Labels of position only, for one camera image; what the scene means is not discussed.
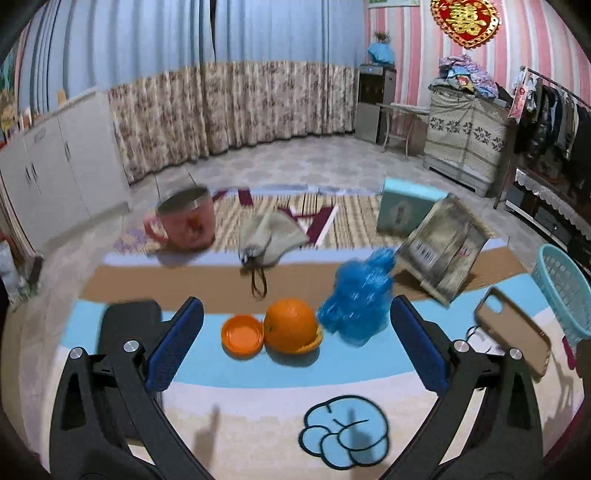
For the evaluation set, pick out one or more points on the pink metal mug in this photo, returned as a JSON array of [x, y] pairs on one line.
[[184, 221]]

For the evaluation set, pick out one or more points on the pile of folded clothes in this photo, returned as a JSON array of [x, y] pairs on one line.
[[463, 74]]

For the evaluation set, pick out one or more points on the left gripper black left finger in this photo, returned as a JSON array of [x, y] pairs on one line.
[[106, 422]]

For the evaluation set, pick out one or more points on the blue floral curtain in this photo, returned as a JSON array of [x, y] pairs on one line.
[[191, 79]]

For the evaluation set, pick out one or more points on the beige cloth pouch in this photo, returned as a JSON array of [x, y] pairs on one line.
[[263, 239]]

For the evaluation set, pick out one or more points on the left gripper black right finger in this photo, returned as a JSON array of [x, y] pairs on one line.
[[506, 438]]

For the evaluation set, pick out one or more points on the orange fruit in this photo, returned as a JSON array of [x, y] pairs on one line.
[[290, 327]]

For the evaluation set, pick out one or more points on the brown phone case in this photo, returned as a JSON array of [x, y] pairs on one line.
[[511, 328]]

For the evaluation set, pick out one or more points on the low tv stand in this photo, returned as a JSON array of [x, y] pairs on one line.
[[549, 208]]

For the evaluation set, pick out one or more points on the clothes rack with garments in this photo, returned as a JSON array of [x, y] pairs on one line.
[[552, 139]]

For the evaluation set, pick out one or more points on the teal cardboard box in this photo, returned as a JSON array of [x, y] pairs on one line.
[[405, 205]]

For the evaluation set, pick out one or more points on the blue crumpled plastic bag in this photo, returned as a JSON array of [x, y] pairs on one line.
[[359, 306]]

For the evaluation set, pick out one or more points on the colourful play mat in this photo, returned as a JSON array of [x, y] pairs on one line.
[[340, 411]]

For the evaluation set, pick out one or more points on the grey water dispenser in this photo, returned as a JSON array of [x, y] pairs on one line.
[[376, 86]]

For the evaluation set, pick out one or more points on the blue wrapped potted plant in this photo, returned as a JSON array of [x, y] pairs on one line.
[[380, 50]]

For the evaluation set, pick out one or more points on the camouflage snack bag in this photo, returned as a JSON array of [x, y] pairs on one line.
[[442, 250]]

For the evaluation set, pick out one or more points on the small wooden stool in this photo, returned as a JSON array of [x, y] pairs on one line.
[[400, 123]]

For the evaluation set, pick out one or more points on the framed wall picture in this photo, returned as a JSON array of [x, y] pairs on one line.
[[373, 4]]

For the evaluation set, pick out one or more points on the red gold wall ornament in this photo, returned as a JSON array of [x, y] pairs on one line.
[[469, 23]]

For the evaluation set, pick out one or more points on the white low cabinet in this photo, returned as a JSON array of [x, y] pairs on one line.
[[65, 173]]

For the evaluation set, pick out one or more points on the turquoise plastic mesh basket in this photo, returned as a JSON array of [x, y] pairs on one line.
[[566, 290]]

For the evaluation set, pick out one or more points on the cloth-covered cabinet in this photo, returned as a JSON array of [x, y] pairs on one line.
[[467, 139]]

